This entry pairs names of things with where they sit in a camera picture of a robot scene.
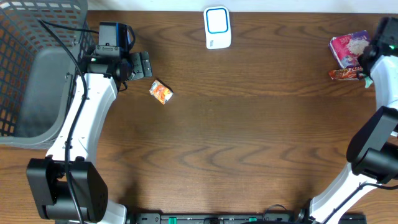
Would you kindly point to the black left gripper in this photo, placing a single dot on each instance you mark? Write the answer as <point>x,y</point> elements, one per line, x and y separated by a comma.
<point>137,65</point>

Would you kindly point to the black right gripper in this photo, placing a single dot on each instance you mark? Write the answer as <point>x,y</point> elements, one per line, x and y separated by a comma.
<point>360,60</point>

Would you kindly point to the red purple snack package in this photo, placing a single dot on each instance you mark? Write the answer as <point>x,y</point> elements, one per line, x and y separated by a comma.
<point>347,48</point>

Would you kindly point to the teal snack packet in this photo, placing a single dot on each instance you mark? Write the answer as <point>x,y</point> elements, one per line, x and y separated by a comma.
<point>368,81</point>

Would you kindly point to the dark red snack packet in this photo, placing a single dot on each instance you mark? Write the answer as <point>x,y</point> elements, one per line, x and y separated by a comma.
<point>352,73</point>

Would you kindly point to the orange tissue pack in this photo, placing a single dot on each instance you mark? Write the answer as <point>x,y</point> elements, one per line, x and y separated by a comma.
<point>160,92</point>

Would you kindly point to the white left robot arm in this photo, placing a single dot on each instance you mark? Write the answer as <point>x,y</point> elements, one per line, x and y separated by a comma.
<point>65,184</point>

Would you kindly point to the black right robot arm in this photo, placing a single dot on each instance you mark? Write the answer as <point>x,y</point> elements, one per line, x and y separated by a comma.
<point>371,159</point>

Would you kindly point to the dark grey plastic basket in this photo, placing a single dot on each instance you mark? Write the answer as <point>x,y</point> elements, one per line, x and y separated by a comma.
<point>37,75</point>

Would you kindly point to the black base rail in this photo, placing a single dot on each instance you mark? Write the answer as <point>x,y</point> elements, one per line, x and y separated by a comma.
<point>156,218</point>

